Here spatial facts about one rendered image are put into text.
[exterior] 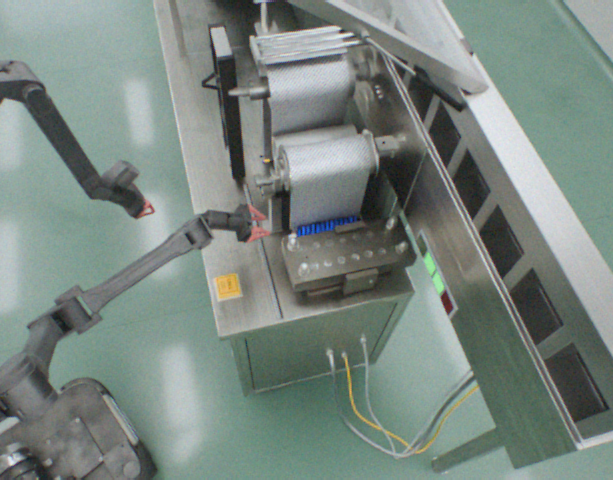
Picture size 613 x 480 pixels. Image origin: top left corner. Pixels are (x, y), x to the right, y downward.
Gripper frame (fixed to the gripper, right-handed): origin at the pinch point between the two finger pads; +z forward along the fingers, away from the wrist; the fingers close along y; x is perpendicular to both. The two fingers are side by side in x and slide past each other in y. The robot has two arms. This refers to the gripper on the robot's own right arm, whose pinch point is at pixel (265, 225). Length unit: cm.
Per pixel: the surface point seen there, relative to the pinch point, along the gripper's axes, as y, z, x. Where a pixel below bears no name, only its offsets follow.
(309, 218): 0.4, 12.8, 6.6
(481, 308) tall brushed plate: 51, 22, 42
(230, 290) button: 11.8, -5.1, -20.4
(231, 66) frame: -32.5, -18.4, 29.4
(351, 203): 0.6, 22.5, 16.7
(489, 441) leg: 74, 68, -6
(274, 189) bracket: -7.0, 0.1, 9.4
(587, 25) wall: -170, 287, 57
